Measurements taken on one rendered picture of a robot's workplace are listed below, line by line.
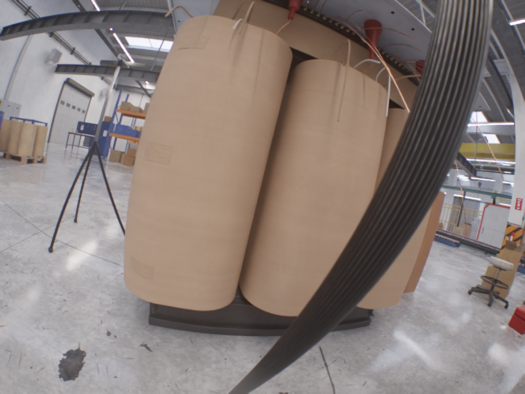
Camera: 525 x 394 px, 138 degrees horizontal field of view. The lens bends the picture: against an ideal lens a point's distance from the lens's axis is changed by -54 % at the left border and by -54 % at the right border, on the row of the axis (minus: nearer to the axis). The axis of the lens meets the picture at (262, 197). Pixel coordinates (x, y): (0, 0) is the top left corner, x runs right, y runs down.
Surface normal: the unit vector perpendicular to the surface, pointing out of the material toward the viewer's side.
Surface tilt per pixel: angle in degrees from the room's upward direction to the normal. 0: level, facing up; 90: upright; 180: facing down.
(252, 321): 90
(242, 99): 90
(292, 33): 90
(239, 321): 90
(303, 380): 0
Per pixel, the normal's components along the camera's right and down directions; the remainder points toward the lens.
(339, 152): 0.25, 0.14
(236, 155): 0.47, 0.19
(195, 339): 0.23, -0.97
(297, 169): -0.44, -0.03
